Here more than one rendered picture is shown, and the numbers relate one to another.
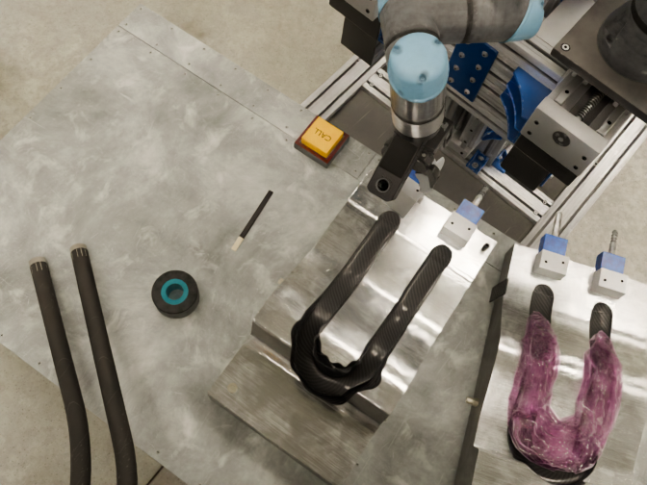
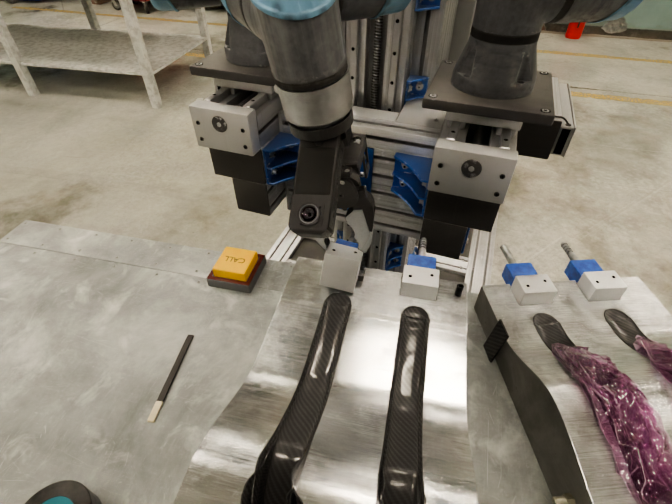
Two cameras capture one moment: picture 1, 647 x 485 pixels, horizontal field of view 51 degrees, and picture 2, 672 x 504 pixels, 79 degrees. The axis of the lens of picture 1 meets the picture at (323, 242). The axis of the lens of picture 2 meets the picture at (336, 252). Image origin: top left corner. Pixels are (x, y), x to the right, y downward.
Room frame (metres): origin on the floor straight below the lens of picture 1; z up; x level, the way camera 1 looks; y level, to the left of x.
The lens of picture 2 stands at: (0.13, -0.04, 1.33)
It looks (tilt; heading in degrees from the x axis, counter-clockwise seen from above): 43 degrees down; 349
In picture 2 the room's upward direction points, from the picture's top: straight up
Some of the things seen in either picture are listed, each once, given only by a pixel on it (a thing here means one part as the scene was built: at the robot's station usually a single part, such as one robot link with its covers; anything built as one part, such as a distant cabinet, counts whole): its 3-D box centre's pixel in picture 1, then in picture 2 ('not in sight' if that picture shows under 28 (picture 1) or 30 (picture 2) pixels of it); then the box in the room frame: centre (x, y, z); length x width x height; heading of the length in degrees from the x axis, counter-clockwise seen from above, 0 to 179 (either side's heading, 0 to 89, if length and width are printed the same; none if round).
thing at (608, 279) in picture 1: (609, 261); (582, 269); (0.52, -0.52, 0.86); 0.13 x 0.05 x 0.05; 174
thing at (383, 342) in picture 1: (372, 303); (358, 404); (0.33, -0.10, 0.92); 0.35 x 0.16 x 0.09; 156
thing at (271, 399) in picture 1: (357, 315); (345, 436); (0.32, -0.08, 0.87); 0.50 x 0.26 x 0.14; 156
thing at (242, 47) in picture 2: not in sight; (257, 30); (1.11, -0.05, 1.09); 0.15 x 0.15 x 0.10
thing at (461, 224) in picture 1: (470, 212); (420, 266); (0.55, -0.25, 0.89); 0.13 x 0.05 x 0.05; 156
